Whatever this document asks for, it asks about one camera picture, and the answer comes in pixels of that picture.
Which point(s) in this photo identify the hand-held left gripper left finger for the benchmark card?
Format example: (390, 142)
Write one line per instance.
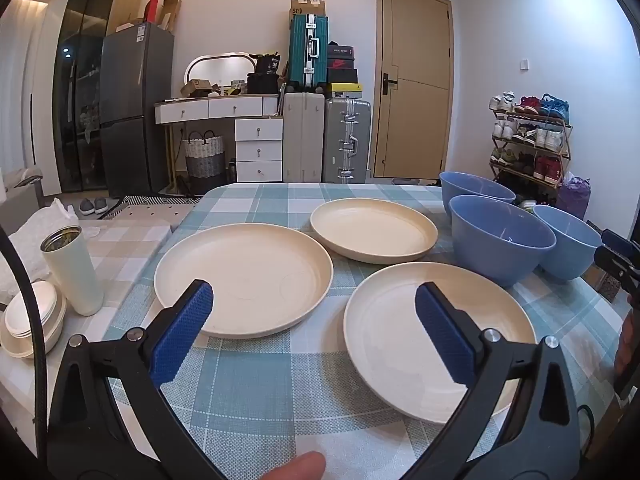
(182, 330)

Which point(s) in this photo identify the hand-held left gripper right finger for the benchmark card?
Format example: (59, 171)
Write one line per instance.
(445, 332)

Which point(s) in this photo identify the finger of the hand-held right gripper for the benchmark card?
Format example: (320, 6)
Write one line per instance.
(612, 262)
(620, 241)

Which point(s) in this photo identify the blue bowl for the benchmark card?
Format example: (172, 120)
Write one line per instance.
(500, 245)
(570, 250)
(470, 185)

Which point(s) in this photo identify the cream plate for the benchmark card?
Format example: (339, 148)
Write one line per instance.
(395, 330)
(372, 230)
(240, 280)

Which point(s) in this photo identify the person's right hand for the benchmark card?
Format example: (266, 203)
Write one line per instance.
(626, 345)

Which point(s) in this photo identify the purple bag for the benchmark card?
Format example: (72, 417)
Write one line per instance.
(572, 197)

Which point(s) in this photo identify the beige checked cloth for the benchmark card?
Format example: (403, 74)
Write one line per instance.
(120, 240)

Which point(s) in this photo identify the teal checked tablecloth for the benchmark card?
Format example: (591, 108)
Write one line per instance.
(280, 390)

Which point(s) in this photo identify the white perforated board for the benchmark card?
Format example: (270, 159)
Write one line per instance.
(145, 217)

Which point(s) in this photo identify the pale green tumbler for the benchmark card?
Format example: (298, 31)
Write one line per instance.
(75, 280)

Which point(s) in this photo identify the black and white rug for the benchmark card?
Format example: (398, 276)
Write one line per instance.
(150, 200)

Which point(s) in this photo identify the shoe rack with shoes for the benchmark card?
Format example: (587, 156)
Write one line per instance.
(530, 135)

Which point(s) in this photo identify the stack of white dishes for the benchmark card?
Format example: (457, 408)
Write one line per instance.
(30, 325)

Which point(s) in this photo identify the grey slippers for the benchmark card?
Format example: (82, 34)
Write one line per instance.
(94, 205)

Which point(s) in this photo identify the grey floor rag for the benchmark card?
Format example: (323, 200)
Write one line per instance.
(407, 181)

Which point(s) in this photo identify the white crumpled plastic bag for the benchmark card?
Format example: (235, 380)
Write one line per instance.
(35, 250)

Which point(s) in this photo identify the woven laundry basket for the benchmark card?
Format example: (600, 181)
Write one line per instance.
(205, 157)

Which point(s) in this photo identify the white vanity desk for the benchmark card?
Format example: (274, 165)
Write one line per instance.
(250, 130)

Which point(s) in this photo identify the grey padded furniture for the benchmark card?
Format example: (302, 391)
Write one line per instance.
(20, 190)

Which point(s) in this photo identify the silver suitcase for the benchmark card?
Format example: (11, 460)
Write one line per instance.
(347, 140)

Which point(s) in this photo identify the grey refrigerator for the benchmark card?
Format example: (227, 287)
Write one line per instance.
(132, 110)

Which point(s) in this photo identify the cream suitcase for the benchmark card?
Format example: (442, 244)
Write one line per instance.
(302, 135)

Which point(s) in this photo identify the small open cardboard box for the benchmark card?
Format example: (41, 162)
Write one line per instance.
(195, 87)

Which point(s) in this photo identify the tan wooden door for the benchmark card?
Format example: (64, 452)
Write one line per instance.
(415, 85)

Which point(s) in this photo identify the white wardrobe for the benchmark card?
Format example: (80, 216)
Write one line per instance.
(47, 110)

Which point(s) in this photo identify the yellow and black box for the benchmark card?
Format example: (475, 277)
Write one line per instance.
(346, 91)

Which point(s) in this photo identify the oval mirror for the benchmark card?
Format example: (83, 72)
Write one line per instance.
(220, 67)

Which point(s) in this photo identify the dark glass cabinet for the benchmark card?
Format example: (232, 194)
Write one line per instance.
(80, 85)

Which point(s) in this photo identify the black bag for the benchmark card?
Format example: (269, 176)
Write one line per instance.
(262, 75)

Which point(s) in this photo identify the black shoebox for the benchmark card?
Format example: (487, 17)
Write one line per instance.
(342, 76)
(341, 50)

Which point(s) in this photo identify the teal suitcase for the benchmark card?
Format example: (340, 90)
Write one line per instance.
(307, 50)

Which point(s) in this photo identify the flat cardboard box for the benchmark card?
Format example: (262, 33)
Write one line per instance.
(171, 12)

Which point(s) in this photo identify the red box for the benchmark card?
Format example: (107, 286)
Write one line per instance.
(152, 9)

